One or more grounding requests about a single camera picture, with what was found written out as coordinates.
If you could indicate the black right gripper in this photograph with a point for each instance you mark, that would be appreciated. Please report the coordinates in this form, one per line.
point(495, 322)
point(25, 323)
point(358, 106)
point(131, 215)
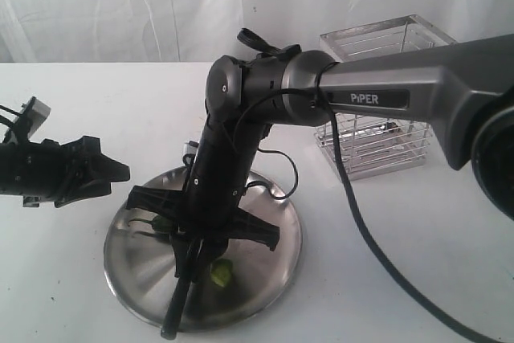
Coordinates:
point(209, 205)

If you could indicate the round stainless steel plate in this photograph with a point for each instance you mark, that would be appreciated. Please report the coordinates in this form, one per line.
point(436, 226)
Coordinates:
point(140, 266)

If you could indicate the green object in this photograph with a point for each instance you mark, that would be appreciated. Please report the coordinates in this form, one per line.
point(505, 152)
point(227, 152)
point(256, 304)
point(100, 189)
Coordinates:
point(221, 272)

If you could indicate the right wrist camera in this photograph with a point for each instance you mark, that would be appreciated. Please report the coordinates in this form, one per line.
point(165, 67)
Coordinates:
point(189, 152)

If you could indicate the black handled knife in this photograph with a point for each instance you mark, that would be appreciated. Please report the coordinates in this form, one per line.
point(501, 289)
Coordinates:
point(174, 312)

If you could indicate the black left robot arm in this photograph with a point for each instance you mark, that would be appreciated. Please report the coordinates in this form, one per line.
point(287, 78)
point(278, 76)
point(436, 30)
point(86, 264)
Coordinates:
point(12, 162)

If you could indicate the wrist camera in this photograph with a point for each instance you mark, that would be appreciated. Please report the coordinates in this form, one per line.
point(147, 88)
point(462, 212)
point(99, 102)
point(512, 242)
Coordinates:
point(189, 152)
point(31, 117)

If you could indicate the white backdrop curtain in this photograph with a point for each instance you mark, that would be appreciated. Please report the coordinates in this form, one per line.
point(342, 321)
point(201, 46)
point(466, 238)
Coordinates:
point(202, 30)

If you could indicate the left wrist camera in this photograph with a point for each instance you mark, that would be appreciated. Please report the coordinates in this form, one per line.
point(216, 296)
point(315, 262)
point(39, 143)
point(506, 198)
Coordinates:
point(31, 117)

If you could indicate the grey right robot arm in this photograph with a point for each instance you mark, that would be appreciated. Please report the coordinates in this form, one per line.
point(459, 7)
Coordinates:
point(463, 91)

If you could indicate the wire mesh utensil holder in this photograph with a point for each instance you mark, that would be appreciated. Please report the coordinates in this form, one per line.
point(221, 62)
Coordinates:
point(371, 146)

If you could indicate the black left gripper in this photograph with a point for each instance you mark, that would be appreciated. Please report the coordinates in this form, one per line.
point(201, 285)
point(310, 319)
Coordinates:
point(72, 172)

